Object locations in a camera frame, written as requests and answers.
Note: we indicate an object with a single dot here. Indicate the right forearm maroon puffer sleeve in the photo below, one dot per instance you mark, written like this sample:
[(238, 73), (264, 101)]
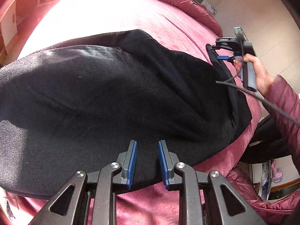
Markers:
[(282, 96)]

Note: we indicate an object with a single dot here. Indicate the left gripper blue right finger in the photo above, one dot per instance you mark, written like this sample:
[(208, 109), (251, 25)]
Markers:
[(168, 161)]

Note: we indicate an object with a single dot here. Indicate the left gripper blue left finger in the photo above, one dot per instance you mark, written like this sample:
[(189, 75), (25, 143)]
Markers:
[(127, 160)]

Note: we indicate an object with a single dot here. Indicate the black office chair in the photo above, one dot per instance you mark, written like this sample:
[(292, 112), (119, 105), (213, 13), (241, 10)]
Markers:
[(267, 143)]

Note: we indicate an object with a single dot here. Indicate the black pants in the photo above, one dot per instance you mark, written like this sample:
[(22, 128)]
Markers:
[(76, 105)]

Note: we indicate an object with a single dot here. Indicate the pink fleece bed sheet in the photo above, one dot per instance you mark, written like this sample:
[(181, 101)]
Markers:
[(171, 28)]

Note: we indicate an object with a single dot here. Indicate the person's right hand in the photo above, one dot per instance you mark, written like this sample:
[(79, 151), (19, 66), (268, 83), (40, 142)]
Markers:
[(264, 80)]

